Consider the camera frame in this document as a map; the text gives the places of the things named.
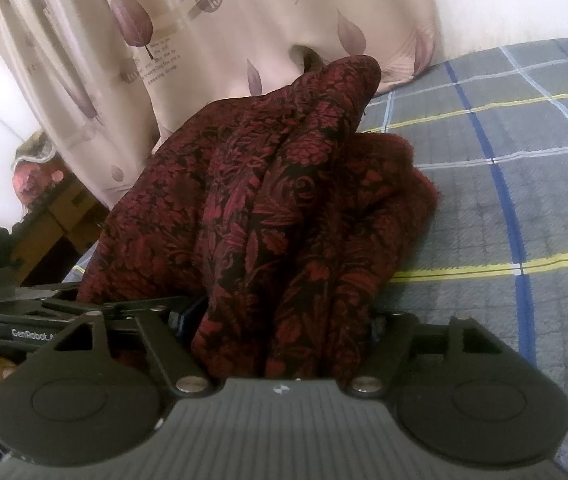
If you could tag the grey plaid bed sheet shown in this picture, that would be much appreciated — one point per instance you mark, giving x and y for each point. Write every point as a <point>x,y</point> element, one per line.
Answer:
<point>504,210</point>

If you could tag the brown wooden cabinet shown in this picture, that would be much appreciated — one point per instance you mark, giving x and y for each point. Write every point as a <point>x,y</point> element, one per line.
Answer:
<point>61,230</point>

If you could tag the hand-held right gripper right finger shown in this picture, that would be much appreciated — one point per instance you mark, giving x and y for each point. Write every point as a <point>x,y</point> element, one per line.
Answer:
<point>389,347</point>

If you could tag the beige leaf-print curtain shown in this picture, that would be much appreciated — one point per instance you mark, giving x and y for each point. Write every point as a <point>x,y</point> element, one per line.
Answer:
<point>173,50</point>

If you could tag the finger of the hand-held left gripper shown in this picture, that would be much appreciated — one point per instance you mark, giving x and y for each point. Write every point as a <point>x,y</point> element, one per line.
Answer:
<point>123,308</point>

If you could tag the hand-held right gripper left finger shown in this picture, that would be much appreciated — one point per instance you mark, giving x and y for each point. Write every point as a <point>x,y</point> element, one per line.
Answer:
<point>163,355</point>

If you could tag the dark red floral garment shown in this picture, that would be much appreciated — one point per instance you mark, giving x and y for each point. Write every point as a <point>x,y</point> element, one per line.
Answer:
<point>274,220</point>

